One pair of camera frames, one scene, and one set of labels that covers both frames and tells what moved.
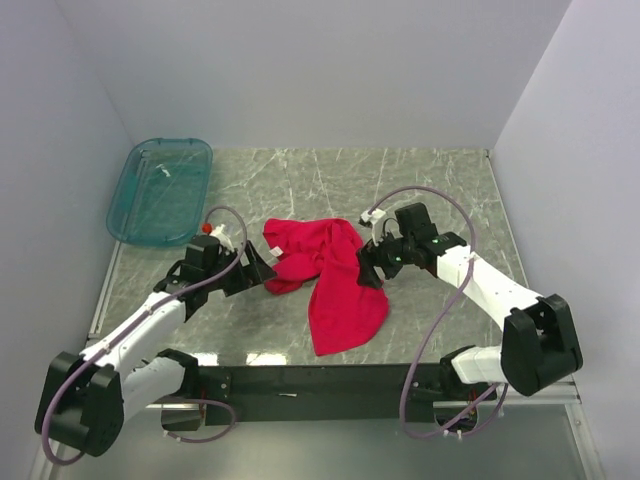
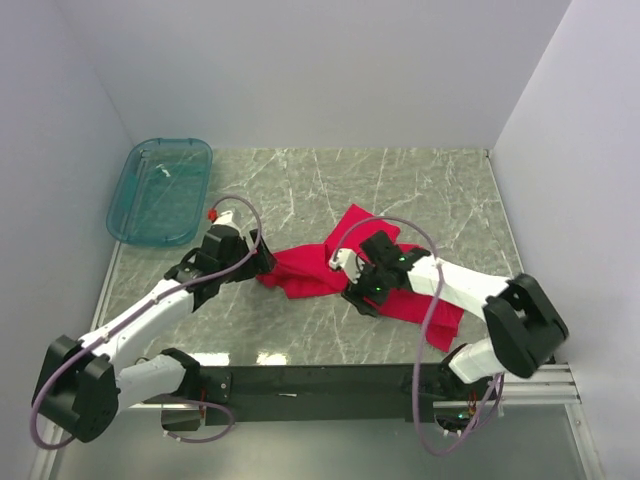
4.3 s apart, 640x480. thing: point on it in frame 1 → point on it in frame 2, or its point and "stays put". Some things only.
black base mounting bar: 261,395 stays put
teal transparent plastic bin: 158,192 stays put
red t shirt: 325,253 → 304,271
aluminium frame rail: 49,454 stays put
